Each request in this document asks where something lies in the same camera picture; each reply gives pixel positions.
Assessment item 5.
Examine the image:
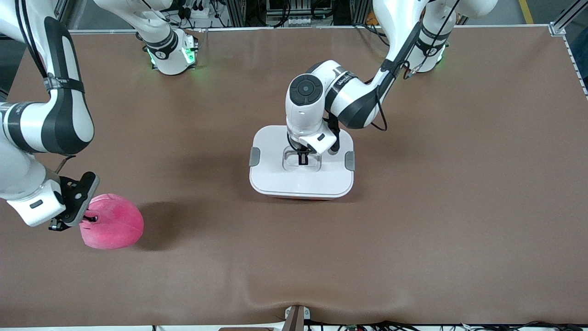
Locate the grey translucent lid handle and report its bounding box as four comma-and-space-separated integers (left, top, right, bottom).
283, 147, 322, 171

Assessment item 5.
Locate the pink round plush toy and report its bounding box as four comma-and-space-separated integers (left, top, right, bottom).
79, 193, 145, 250

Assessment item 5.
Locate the brown table mat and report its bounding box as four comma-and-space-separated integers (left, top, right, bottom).
0, 27, 588, 328

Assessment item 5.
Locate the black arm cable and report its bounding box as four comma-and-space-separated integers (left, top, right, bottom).
365, 60, 423, 132
54, 155, 77, 175

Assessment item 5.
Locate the silver aluminium frame profile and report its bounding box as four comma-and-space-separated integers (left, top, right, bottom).
549, 0, 588, 36

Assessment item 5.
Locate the white plastic box lid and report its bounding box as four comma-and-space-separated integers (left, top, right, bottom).
249, 125, 356, 199

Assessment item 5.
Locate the brown post with metal bracket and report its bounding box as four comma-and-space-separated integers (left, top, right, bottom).
284, 305, 311, 331

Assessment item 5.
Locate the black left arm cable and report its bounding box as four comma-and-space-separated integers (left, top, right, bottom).
365, 60, 423, 132

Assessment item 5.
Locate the silver aluminium frame post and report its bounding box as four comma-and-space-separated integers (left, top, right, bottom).
349, 0, 368, 26
227, 0, 247, 27

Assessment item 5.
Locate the clear plastic storage container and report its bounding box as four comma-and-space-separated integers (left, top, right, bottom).
266, 193, 344, 201

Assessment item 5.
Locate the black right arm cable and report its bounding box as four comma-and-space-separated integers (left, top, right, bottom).
54, 155, 77, 175

